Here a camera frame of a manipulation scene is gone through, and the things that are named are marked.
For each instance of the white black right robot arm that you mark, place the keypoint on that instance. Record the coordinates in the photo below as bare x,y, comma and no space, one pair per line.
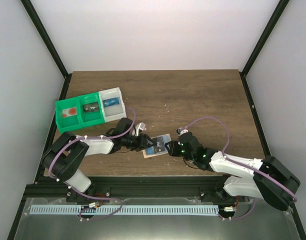
267,179

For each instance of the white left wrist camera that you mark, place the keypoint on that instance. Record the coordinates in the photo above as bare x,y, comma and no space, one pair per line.
140,127

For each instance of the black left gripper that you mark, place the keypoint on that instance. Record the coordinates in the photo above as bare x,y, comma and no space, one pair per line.
142,143

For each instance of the green plastic bin middle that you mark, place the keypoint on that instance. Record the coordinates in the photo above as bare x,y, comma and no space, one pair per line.
94,118

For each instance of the metal base plate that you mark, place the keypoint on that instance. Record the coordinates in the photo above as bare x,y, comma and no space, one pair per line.
254,220

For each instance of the green plastic bin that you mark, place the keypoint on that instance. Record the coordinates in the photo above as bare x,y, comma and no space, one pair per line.
94,118
70,123

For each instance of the dark card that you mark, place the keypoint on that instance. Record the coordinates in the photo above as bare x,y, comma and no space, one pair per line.
159,144

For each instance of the green plastic bin left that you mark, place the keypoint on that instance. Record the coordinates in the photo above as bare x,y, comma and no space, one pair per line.
70,123

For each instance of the blue credit card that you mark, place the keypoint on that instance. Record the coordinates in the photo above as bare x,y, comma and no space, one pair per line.
111,102

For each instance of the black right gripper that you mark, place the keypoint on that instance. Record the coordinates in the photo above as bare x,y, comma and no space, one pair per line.
172,144

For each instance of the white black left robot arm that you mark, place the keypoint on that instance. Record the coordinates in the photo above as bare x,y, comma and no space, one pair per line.
63,158

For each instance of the light blue slotted cable duct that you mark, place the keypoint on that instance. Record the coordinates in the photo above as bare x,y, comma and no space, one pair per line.
127,210

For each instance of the black frame post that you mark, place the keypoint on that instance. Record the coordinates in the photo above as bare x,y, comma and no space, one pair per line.
33,15
273,20

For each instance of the black frame post right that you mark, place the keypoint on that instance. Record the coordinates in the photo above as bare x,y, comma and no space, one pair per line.
273,20

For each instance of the black vip card in bin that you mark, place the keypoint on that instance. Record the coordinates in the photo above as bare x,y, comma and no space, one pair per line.
91,107

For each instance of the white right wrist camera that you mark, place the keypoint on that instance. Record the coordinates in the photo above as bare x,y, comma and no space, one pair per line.
182,130

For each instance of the white plastic bin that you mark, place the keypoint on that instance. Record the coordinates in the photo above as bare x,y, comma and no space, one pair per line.
116,112

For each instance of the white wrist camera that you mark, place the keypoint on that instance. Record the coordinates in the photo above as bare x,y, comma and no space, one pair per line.
140,127
182,130

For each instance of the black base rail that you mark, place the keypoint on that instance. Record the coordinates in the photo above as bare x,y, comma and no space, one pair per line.
207,188

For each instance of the black frame post left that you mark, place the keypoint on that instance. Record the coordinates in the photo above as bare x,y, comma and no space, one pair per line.
33,15

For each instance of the white red card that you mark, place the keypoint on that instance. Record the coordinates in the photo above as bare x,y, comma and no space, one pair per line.
69,112

